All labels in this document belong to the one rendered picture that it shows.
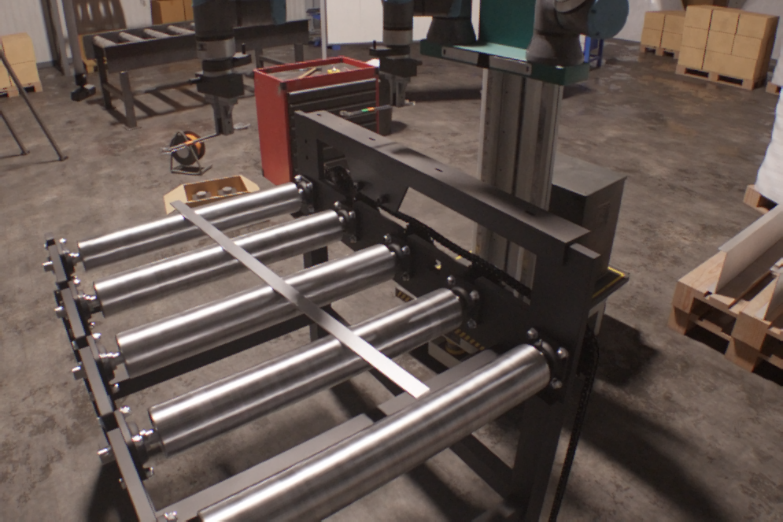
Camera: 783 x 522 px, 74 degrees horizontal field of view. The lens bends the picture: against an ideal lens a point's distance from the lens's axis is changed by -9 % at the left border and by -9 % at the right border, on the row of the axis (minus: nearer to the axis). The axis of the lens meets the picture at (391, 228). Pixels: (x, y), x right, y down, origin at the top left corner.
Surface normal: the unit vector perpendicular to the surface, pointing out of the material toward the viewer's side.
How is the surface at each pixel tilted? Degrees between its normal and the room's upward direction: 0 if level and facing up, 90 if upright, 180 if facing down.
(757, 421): 0
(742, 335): 90
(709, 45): 90
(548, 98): 90
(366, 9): 90
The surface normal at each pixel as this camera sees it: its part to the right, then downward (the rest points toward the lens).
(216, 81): -0.60, 0.37
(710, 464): 0.00, -0.89
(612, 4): 0.39, 0.48
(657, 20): -0.79, 0.29
